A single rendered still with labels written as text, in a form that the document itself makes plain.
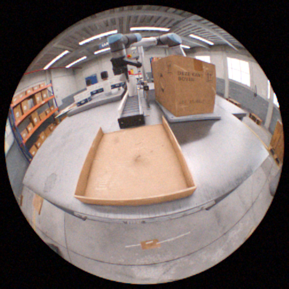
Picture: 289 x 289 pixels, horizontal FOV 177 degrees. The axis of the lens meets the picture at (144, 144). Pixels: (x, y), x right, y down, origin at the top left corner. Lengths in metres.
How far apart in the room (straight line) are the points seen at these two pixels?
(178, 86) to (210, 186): 0.34
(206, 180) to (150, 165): 0.15
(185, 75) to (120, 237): 1.26
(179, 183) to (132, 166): 0.12
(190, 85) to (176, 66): 0.10
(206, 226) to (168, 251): 0.44
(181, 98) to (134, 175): 0.33
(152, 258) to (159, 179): 0.96
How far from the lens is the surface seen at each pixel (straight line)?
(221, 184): 0.27
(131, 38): 0.60
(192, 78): 0.44
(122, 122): 0.43
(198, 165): 0.28
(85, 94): 1.16
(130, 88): 0.74
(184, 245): 1.09
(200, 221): 1.12
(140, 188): 0.23
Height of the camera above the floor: 1.04
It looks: 40 degrees down
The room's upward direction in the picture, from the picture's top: 10 degrees counter-clockwise
